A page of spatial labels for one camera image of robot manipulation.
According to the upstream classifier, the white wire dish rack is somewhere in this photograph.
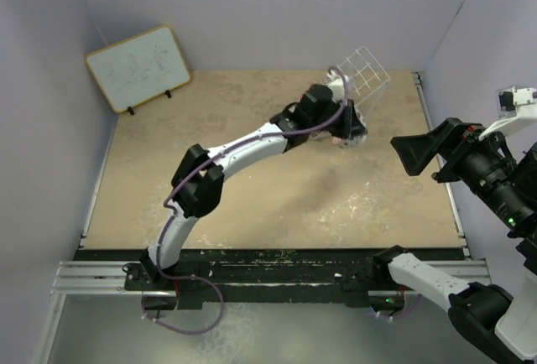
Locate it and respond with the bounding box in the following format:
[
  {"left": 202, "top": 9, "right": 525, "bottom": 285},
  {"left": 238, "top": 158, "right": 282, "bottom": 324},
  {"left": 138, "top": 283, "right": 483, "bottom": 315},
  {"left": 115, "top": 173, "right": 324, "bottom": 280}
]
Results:
[{"left": 310, "top": 47, "right": 389, "bottom": 143}]

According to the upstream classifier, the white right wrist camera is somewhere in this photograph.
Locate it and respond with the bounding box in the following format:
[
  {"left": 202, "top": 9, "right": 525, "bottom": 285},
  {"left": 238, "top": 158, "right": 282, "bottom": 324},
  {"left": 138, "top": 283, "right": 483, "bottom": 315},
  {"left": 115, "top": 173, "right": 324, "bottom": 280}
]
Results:
[{"left": 479, "top": 86, "right": 536, "bottom": 140}]

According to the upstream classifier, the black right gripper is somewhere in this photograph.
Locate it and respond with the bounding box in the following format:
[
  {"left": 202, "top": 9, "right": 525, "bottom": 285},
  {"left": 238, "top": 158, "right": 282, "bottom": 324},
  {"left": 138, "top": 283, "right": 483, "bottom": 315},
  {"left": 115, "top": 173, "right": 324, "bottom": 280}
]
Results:
[{"left": 389, "top": 112, "right": 535, "bottom": 227}]

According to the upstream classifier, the red patterned bowl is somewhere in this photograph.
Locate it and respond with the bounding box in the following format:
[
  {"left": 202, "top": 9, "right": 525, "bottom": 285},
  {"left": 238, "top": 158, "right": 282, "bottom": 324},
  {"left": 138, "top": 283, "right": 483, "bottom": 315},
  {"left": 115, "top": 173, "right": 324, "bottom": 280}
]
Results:
[{"left": 331, "top": 109, "right": 368, "bottom": 148}]

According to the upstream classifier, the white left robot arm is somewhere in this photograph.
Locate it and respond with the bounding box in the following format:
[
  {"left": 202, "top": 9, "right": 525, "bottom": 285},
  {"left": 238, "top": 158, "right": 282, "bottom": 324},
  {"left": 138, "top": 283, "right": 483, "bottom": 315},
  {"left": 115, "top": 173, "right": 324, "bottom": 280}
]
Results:
[{"left": 140, "top": 77, "right": 368, "bottom": 290}]

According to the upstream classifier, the black front mounting rail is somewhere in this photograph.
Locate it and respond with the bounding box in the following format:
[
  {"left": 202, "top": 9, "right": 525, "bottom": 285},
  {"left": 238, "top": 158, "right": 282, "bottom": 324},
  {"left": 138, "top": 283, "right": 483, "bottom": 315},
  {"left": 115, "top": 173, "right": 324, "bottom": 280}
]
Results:
[{"left": 50, "top": 247, "right": 492, "bottom": 311}]

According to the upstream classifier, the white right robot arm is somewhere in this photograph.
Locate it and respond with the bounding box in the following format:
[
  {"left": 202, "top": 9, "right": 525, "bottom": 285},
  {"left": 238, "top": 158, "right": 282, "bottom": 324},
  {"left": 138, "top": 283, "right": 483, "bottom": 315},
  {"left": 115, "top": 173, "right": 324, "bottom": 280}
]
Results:
[{"left": 373, "top": 118, "right": 536, "bottom": 363}]

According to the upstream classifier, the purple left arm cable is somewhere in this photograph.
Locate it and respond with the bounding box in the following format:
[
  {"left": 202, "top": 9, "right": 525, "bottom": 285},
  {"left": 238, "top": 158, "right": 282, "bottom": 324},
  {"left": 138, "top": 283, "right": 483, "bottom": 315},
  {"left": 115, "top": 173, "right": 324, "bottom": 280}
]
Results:
[{"left": 140, "top": 65, "right": 354, "bottom": 335}]

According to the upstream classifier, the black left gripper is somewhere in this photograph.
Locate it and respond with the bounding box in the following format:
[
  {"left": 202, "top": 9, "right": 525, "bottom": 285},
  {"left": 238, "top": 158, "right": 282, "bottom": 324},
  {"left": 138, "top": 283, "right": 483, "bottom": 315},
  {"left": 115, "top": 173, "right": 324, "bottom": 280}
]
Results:
[{"left": 309, "top": 100, "right": 368, "bottom": 141}]

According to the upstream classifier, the small framed whiteboard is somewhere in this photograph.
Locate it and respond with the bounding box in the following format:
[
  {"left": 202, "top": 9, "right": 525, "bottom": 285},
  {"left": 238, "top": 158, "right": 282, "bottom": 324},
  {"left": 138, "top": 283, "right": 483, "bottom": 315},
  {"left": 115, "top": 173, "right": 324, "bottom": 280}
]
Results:
[{"left": 85, "top": 25, "right": 191, "bottom": 114}]

